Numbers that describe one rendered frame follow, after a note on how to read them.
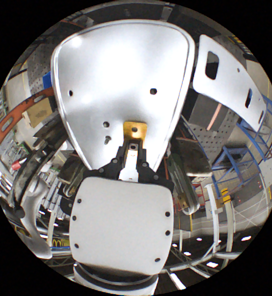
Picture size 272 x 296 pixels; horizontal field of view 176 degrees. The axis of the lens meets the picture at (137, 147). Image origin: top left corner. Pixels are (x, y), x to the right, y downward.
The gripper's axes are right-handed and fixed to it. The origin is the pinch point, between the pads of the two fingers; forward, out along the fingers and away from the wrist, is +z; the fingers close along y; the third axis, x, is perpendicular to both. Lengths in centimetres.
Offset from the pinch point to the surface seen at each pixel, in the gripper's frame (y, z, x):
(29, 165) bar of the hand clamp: -18.6, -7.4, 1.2
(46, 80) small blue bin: -53, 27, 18
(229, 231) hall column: 627, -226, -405
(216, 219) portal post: 334, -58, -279
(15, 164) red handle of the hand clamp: -28.3, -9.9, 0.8
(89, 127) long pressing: -8.6, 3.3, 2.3
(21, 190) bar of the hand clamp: -20.5, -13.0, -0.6
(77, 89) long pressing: -9.3, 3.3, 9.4
